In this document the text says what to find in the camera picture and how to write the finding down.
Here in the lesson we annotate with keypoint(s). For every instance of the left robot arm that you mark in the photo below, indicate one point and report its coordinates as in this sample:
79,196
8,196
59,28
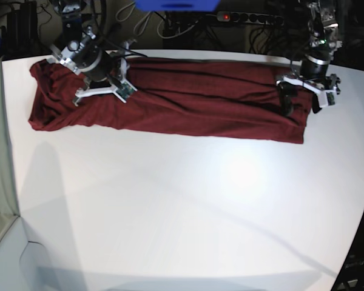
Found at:
321,43

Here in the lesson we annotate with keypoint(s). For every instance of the dark red t-shirt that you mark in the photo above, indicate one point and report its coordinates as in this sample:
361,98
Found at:
193,98

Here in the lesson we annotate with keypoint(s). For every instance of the blue box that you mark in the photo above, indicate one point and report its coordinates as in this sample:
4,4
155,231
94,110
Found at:
177,5

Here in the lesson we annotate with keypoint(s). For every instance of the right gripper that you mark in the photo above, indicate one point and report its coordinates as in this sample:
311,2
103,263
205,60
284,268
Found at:
105,74

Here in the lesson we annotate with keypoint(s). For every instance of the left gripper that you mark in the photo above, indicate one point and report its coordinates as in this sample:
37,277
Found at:
312,77

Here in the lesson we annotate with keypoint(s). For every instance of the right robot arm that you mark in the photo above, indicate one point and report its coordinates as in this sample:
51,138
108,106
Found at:
84,49

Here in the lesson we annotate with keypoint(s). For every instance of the black power strip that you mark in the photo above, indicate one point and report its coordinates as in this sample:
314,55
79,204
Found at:
250,18

